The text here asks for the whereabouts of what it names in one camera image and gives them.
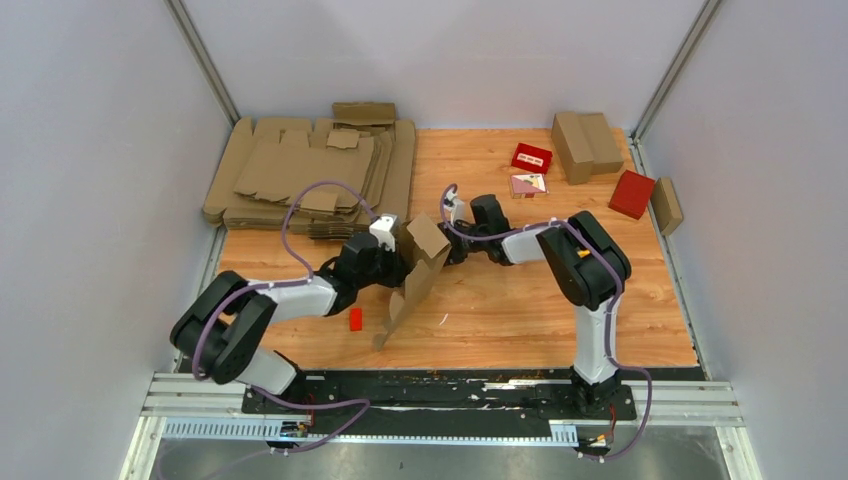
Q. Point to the red open box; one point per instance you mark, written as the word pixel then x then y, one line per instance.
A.
pixel 531 158

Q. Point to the closed red box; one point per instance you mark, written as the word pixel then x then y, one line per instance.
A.
pixel 632 194

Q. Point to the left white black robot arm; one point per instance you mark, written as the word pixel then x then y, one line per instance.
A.
pixel 222 330

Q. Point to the aluminium frame post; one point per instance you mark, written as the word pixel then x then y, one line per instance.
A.
pixel 699 27
pixel 193 40

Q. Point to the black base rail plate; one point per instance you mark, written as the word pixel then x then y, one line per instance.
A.
pixel 459 402

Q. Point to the tall brown cardboard box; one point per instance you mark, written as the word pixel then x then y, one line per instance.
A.
pixel 572 147

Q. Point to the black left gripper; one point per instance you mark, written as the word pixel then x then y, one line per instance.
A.
pixel 399 269

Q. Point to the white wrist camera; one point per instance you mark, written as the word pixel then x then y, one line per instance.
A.
pixel 383 229
pixel 455 208

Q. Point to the small brown box at edge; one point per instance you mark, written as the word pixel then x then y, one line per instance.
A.
pixel 667 210

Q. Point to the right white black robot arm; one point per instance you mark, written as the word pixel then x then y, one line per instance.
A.
pixel 589 268

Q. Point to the pink white small card box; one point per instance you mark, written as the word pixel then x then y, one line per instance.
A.
pixel 526 186

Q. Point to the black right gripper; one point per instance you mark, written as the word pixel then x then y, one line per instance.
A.
pixel 454 255

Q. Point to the right aluminium frame post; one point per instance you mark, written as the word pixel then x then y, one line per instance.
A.
pixel 699 27

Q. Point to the small red block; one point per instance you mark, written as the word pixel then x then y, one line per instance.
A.
pixel 356 319

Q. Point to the flat brown cardboard box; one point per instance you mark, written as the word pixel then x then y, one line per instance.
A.
pixel 607 158

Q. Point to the left aluminium frame post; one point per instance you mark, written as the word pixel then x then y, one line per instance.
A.
pixel 193 40

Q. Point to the stack of flat cardboard sheets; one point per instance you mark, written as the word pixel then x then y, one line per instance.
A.
pixel 321 177

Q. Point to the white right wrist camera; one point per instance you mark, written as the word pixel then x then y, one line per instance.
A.
pixel 455 208

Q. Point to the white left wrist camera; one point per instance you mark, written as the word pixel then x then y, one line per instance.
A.
pixel 383 229

